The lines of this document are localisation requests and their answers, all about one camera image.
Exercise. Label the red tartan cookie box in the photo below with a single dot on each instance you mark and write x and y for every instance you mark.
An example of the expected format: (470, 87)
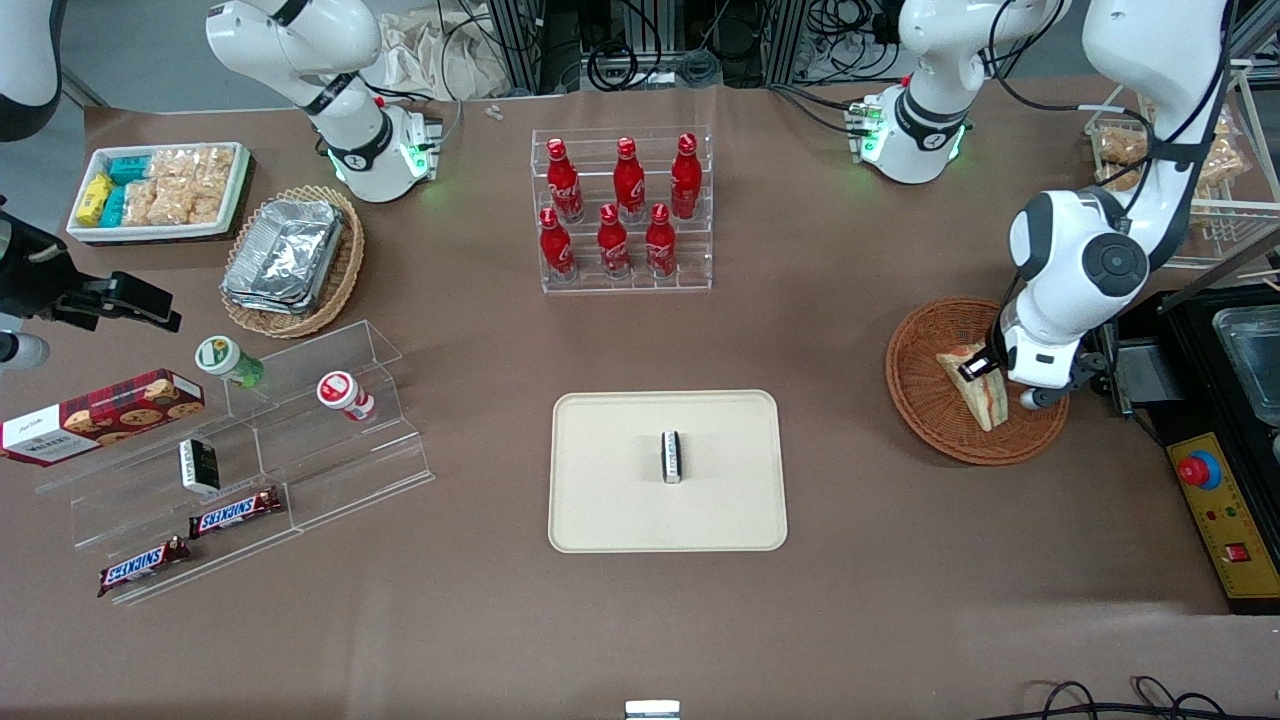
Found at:
(100, 415)

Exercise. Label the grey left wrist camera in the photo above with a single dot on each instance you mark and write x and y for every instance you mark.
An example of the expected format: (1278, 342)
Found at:
(1033, 399)

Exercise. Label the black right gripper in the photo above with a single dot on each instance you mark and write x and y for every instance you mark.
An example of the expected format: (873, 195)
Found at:
(42, 281)

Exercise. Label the yellow snack packet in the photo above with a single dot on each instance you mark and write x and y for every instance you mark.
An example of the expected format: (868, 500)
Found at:
(94, 200)

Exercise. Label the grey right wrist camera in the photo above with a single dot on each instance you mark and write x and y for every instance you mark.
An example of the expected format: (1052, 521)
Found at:
(22, 352)

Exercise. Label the silver white device edge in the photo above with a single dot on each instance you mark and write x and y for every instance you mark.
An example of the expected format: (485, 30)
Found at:
(652, 711)

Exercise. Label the clear acrylic step shelf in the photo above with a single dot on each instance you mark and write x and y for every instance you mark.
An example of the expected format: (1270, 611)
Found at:
(340, 470)

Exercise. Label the white rectangular snack tray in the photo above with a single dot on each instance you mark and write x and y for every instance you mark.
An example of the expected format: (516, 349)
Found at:
(150, 233)

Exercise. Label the red capped drink bottle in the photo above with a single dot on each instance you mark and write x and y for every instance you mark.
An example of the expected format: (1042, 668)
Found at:
(340, 391)

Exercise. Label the beige plastic tray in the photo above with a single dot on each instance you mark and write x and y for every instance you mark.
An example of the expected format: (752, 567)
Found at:
(610, 480)

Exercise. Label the Snickers chocolate bar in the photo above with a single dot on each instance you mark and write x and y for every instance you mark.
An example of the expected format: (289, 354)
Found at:
(236, 512)
(143, 566)

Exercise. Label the grey metal box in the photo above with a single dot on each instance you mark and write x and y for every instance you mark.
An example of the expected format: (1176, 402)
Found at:
(1140, 375)

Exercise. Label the clear bag of crackers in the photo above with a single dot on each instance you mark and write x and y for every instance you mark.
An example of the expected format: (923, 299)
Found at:
(152, 203)
(195, 162)
(208, 198)

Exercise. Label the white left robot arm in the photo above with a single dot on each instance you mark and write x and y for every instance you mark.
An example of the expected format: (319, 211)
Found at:
(1080, 260)

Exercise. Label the crumpled beige paper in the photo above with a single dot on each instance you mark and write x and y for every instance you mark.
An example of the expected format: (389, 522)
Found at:
(440, 60)

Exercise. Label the brown round wicker basket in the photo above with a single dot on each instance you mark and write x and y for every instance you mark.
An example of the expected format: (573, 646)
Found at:
(925, 400)

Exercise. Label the triangle sandwich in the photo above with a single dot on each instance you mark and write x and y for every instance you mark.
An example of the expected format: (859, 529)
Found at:
(980, 400)

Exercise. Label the aluminium foil tray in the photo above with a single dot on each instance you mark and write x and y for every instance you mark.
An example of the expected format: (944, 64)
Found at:
(285, 250)

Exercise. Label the small black white box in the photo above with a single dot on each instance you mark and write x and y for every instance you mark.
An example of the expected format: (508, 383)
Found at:
(672, 458)

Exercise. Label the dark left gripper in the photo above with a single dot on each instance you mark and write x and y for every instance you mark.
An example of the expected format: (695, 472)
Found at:
(994, 352)

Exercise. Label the black equipment stand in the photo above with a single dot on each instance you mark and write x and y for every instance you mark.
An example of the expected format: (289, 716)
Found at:
(1190, 370)

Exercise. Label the green capped drink bottle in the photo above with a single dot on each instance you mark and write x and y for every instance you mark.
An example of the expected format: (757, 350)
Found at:
(222, 357)

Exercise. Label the yellow emergency stop box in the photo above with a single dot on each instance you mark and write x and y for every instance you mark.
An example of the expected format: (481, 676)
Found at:
(1240, 560)

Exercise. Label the clear acrylic bottle rack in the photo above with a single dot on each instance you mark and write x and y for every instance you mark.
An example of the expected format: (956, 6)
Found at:
(620, 285)

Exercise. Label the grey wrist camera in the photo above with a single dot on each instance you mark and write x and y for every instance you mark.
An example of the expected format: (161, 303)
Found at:
(1033, 399)
(22, 352)

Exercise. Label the aluminium profile frame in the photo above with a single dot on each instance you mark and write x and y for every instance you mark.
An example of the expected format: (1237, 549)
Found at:
(520, 40)

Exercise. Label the clear bag of bread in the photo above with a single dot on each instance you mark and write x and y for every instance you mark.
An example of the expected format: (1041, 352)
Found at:
(1120, 178)
(1122, 146)
(1222, 150)

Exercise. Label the teal snack packet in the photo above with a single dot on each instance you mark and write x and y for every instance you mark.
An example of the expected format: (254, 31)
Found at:
(113, 207)
(129, 169)

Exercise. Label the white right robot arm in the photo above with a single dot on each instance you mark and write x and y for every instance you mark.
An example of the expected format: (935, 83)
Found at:
(300, 50)

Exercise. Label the steel tray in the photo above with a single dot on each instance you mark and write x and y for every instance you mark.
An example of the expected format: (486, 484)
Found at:
(1250, 365)

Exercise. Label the small black carton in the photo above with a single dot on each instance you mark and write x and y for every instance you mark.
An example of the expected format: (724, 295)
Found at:
(199, 467)

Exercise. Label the red cola bottle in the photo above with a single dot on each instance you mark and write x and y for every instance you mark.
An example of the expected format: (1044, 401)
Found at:
(565, 190)
(661, 245)
(686, 185)
(629, 185)
(613, 245)
(557, 250)

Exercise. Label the light oval wicker basket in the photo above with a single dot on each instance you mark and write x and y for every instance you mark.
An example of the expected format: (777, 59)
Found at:
(345, 270)

